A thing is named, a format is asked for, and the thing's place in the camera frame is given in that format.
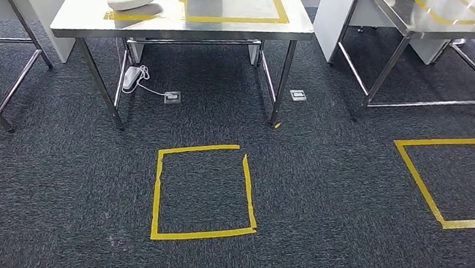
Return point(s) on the steel workbench table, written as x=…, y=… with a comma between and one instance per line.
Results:
x=178, y=27

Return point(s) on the pale grey cabinet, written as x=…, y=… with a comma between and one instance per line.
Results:
x=45, y=5

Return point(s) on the white power strip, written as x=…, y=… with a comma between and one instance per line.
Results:
x=131, y=77

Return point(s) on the steel floor socket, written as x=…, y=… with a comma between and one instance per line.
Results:
x=172, y=97

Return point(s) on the thin yellow tape square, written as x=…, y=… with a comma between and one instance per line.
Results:
x=158, y=186
x=420, y=176

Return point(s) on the small yellow tape scrap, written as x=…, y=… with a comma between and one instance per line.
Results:
x=277, y=125

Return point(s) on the white floor socket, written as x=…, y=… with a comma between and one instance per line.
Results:
x=298, y=95

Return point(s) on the white desk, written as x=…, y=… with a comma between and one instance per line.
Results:
x=331, y=16

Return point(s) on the steel table with tape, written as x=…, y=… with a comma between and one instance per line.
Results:
x=405, y=18

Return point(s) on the wide glossy yellow tape frame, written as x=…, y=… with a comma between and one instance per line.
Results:
x=231, y=18

